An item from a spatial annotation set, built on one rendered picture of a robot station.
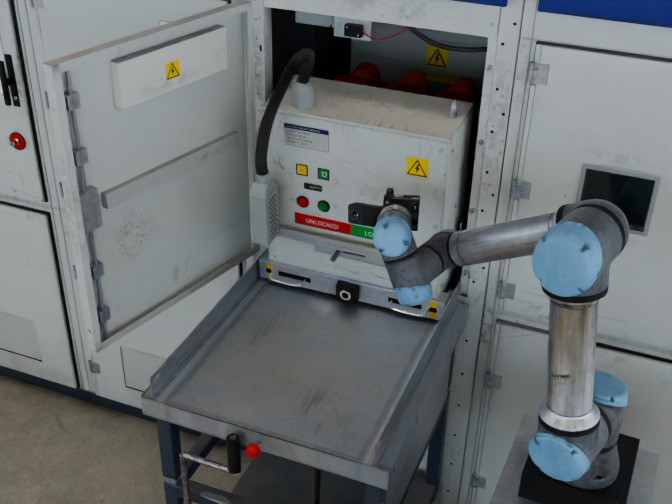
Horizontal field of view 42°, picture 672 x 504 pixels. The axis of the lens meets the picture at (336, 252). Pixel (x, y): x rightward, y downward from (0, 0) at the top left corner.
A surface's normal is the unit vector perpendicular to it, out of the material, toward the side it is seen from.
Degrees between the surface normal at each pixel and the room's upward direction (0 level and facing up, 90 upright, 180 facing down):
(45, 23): 90
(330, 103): 3
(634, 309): 90
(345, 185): 93
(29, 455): 0
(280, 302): 0
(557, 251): 82
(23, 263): 90
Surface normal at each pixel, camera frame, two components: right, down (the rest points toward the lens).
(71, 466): 0.02, -0.85
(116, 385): -0.37, 0.48
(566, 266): -0.61, 0.28
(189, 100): 0.80, 0.33
